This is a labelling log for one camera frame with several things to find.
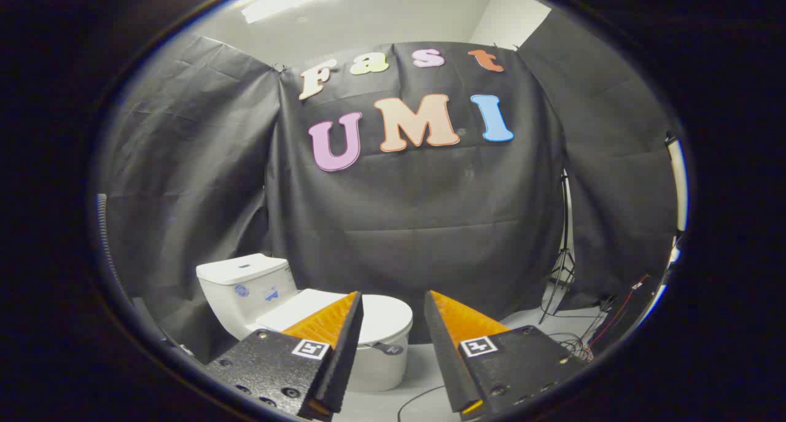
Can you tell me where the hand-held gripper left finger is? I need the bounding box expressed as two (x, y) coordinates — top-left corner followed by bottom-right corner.
(204, 291), (364, 421)

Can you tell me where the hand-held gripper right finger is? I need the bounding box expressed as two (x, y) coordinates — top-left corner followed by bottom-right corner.
(424, 290), (587, 418)

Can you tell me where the white toilet lid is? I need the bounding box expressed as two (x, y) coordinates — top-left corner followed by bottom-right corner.
(256, 288), (414, 356)

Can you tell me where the white ceramic toilet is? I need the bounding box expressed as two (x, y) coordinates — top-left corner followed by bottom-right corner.
(196, 254), (414, 393)

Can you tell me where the black backdrop cloth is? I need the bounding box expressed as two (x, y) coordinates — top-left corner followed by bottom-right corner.
(98, 10), (679, 364)

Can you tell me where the black tripod light stand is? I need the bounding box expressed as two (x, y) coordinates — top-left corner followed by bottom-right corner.
(539, 170), (578, 325)

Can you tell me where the white studio light panel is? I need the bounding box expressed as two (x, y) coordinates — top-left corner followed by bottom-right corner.
(666, 133), (689, 233)

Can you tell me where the black floor cable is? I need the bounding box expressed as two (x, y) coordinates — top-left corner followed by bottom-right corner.
(397, 385), (447, 422)

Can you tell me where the tangled cable bundle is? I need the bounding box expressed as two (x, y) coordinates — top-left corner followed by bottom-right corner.
(545, 311), (610, 362)

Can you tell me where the black box with red cable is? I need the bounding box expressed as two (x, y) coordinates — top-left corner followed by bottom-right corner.
(588, 273), (665, 356)

